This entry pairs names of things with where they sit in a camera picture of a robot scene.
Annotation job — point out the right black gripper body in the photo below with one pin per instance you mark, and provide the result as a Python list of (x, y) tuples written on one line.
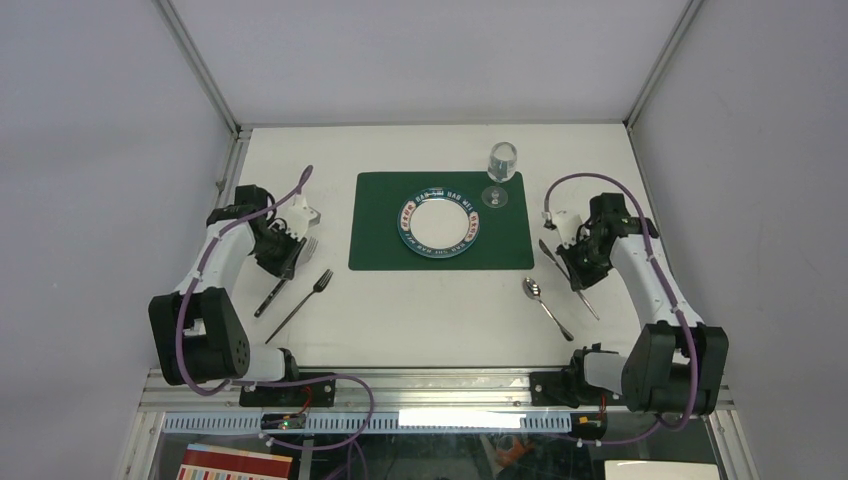
[(593, 260)]

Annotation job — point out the aluminium frame rail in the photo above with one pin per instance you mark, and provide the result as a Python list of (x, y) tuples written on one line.
[(497, 389)]

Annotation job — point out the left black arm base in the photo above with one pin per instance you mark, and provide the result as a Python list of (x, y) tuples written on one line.
[(317, 393)]

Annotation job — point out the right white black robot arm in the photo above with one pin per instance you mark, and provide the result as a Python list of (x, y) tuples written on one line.
[(676, 365)]

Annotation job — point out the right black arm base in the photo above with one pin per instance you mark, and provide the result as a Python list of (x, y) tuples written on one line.
[(558, 388)]

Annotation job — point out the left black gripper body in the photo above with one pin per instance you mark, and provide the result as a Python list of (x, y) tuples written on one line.
[(273, 251)]

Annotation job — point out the white plate teal rim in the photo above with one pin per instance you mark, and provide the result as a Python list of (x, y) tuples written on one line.
[(438, 223)]

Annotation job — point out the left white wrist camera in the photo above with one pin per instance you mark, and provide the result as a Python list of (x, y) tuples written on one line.
[(299, 218)]

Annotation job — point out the silver fork dark handle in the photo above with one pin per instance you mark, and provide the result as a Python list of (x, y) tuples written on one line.
[(268, 300)]

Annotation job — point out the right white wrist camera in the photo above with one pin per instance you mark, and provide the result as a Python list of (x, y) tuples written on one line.
[(566, 224)]

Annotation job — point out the clear drinking glass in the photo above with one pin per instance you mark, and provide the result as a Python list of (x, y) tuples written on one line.
[(501, 168)]

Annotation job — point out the silver spoon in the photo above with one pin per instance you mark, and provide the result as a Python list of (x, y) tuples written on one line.
[(533, 291)]

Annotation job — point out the red striped book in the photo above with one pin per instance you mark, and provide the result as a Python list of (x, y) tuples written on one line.
[(207, 462)]

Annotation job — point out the orange object under table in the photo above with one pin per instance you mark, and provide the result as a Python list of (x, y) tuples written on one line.
[(506, 456)]

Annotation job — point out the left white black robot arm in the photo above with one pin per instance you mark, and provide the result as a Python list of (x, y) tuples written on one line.
[(197, 331)]

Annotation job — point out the dark green placemat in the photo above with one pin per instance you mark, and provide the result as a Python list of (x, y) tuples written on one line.
[(376, 244)]

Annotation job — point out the silver table knife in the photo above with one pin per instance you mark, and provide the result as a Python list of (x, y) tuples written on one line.
[(554, 259)]

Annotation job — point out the white box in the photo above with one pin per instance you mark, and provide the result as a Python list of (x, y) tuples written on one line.
[(659, 470)]

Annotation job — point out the white slotted cable duct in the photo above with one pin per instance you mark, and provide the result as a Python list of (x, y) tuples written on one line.
[(403, 421)]

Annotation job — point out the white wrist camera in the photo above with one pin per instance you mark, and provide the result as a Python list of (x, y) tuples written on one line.
[(566, 224), (299, 218)]

